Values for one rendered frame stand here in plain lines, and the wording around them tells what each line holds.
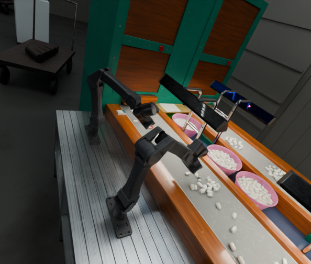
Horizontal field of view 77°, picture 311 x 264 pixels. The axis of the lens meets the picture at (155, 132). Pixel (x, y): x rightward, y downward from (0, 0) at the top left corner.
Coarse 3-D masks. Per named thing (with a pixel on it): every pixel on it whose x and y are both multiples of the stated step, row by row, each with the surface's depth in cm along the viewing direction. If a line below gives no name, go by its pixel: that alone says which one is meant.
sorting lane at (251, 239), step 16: (128, 112) 155; (144, 128) 142; (160, 160) 118; (176, 160) 123; (176, 176) 111; (192, 176) 115; (192, 192) 105; (224, 192) 112; (208, 208) 99; (224, 208) 102; (240, 208) 106; (208, 224) 91; (224, 224) 94; (240, 224) 97; (256, 224) 100; (224, 240) 87; (240, 240) 89; (256, 240) 92; (272, 240) 95; (256, 256) 85; (272, 256) 88; (288, 256) 90
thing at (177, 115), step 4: (172, 116) 166; (176, 116) 174; (180, 116) 176; (184, 116) 177; (196, 120) 174; (176, 124) 158; (196, 124) 174; (200, 124) 170; (180, 128) 158; (200, 128) 165; (184, 132) 158; (188, 132) 158; (192, 132) 158; (188, 136) 162; (192, 136) 166
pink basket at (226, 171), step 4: (208, 148) 145; (212, 148) 148; (216, 148) 150; (220, 148) 150; (224, 148) 149; (224, 152) 150; (228, 152) 149; (232, 152) 147; (208, 156) 134; (232, 156) 147; (236, 156) 144; (212, 160) 131; (236, 160) 143; (240, 160) 141; (216, 164) 130; (240, 164) 138; (220, 168) 129; (224, 168) 127; (236, 168) 139; (240, 168) 132; (228, 172) 131; (232, 172) 132
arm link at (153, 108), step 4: (132, 100) 104; (132, 104) 105; (140, 104) 109; (144, 104) 106; (148, 104) 104; (152, 104) 105; (132, 108) 106; (136, 108) 105; (144, 108) 106; (148, 108) 105; (152, 108) 105; (144, 112) 106; (148, 112) 105; (152, 112) 104; (156, 112) 108
